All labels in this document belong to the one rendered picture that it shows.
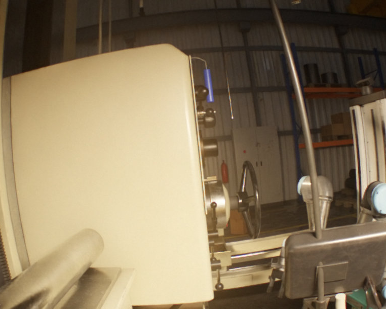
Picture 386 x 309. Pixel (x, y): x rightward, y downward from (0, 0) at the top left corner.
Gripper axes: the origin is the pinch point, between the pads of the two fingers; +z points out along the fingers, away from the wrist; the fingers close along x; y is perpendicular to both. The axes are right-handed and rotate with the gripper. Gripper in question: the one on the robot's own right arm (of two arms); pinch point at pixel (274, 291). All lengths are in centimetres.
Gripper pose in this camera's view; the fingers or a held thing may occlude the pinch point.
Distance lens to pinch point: 182.5
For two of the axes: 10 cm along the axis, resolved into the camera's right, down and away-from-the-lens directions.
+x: -2.6, 1.3, 9.6
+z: -2.6, 9.5, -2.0
